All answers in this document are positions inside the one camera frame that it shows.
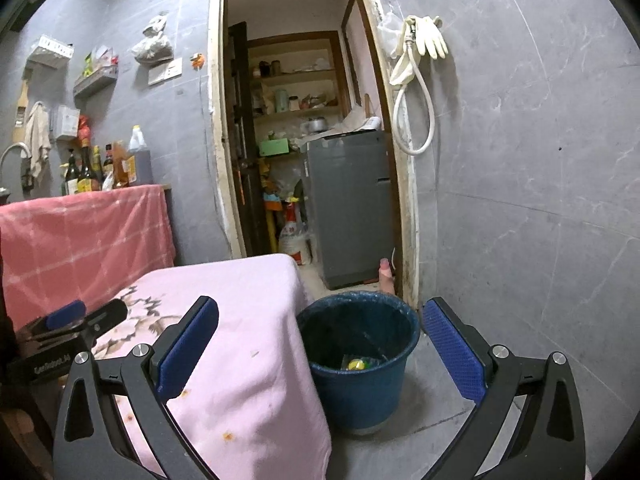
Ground blue trash bucket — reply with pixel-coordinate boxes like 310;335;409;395
296;292;420;434

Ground left hand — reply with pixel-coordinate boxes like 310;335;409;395
1;410;50;464

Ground red plaid cloth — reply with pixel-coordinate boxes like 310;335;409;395
1;184;176;328

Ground pink slipper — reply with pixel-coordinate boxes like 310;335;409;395
378;258;395;295

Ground dark sauce bottle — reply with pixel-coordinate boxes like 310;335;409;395
78;139;101;193

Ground metal faucet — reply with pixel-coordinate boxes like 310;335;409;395
1;142;32;206

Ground large dark vinegar jug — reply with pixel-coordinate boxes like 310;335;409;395
127;125;153;185

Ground white rice sack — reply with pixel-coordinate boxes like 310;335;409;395
278;204;311;266

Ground hanging beige towel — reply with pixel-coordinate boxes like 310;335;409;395
24;101;51;182

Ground grey washing machine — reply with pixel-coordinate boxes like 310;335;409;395
302;130;394;289

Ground green box on shelf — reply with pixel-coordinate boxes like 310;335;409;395
258;138;290;157

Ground white rubber gloves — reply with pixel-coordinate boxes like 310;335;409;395
390;15;449;87

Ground white wall box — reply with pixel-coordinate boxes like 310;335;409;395
53;105;80;141

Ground white hose loop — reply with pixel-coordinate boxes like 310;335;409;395
391;44;437;157

